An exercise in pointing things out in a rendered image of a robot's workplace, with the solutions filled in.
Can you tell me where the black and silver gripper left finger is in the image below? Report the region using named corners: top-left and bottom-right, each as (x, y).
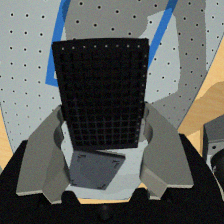
top-left (0, 104), bottom-right (71, 224)

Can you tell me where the blue tape outline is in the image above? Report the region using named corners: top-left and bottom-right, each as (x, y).
top-left (45, 0), bottom-right (178, 87)

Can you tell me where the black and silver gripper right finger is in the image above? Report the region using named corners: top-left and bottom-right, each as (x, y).
top-left (139, 101), bottom-right (224, 224)

